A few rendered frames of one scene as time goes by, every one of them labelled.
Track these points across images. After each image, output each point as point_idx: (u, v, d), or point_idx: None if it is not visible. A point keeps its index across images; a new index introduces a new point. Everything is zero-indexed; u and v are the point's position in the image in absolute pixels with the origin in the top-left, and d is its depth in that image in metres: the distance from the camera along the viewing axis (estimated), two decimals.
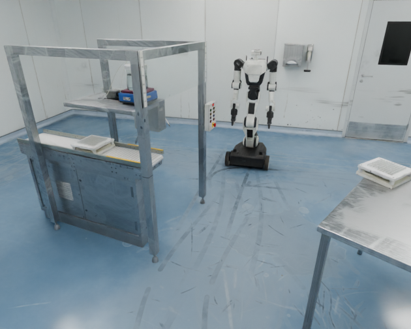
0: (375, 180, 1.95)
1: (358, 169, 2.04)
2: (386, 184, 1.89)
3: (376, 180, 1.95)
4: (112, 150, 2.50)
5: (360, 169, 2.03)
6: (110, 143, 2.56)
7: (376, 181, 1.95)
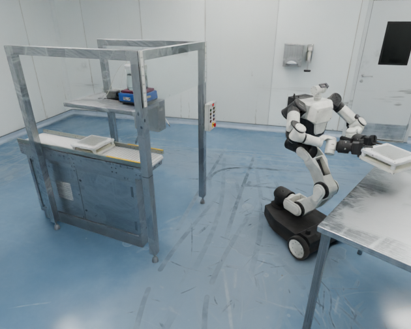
0: (377, 165, 1.90)
1: (361, 153, 1.99)
2: (387, 169, 1.84)
3: (378, 165, 1.89)
4: (112, 150, 2.50)
5: (363, 153, 1.98)
6: (110, 143, 2.56)
7: (378, 166, 1.89)
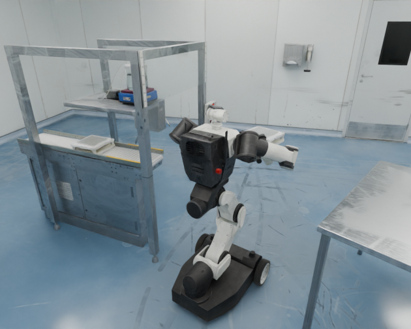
0: (276, 143, 2.24)
1: None
2: (282, 140, 2.29)
3: (277, 143, 2.24)
4: (112, 150, 2.50)
5: None
6: (110, 143, 2.56)
7: (277, 143, 2.24)
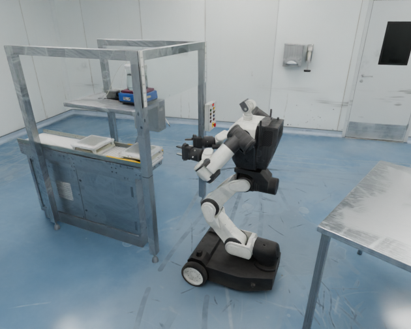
0: None
1: (161, 150, 2.40)
2: None
3: None
4: (112, 150, 2.50)
5: None
6: (110, 143, 2.56)
7: None
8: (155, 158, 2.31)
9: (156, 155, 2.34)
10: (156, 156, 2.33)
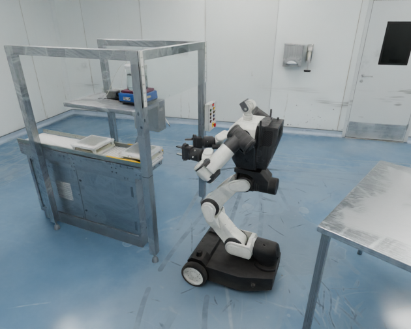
0: None
1: (161, 150, 2.40)
2: None
3: None
4: (112, 150, 2.50)
5: None
6: (110, 143, 2.56)
7: None
8: (155, 158, 2.31)
9: (156, 155, 2.34)
10: (156, 156, 2.33)
